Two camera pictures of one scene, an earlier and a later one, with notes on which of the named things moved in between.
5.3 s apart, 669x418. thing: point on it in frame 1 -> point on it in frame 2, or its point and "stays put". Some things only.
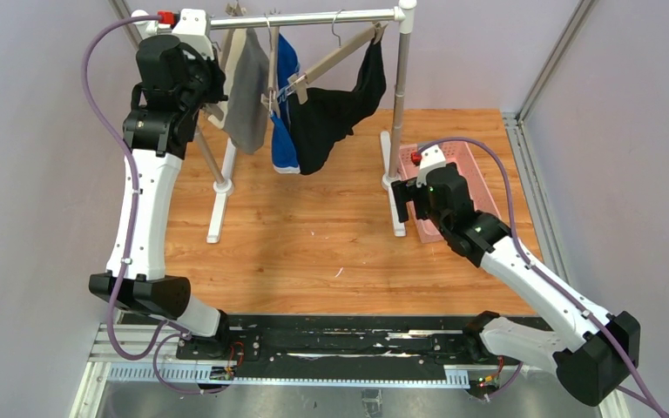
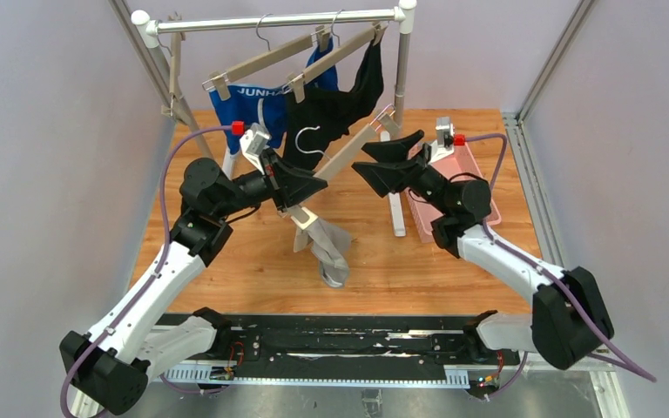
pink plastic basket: [455, 152] stays put
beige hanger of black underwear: [300, 82] stays put
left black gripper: [211, 80] -> [278, 180]
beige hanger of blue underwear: [270, 102] -> [222, 81]
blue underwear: [284, 155] -> [250, 105]
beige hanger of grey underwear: [237, 36] -> [383, 123]
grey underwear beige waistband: [247, 97] -> [331, 245]
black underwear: [320, 123] stays put
